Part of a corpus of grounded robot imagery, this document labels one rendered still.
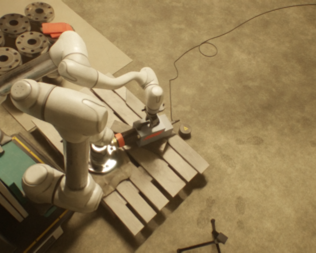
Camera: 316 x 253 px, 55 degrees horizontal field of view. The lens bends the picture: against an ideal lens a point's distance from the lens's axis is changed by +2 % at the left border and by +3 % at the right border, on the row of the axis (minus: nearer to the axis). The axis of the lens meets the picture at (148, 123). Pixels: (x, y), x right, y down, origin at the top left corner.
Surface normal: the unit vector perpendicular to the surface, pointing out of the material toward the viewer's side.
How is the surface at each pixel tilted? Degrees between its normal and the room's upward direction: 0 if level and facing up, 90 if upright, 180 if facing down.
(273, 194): 0
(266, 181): 0
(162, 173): 0
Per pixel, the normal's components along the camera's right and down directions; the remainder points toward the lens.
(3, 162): 0.12, -0.51
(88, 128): 0.14, 0.58
